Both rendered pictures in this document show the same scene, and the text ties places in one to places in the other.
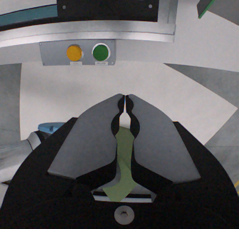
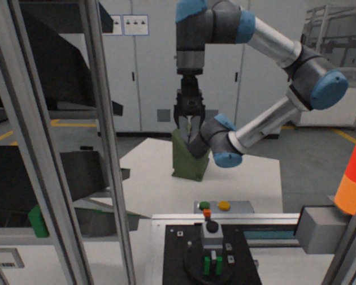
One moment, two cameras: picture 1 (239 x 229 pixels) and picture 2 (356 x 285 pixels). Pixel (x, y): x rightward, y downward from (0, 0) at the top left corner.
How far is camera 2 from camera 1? 0.54 m
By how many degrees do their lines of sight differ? 32
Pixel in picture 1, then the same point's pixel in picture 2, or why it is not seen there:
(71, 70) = not seen: hidden behind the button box
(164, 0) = (160, 237)
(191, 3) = not seen: hidden behind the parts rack
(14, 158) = (246, 133)
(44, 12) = (256, 234)
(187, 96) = (130, 198)
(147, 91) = (165, 200)
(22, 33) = (273, 219)
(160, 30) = (163, 220)
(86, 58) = (215, 203)
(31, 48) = not seen: hidden behind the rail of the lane
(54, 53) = (240, 206)
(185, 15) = (134, 254)
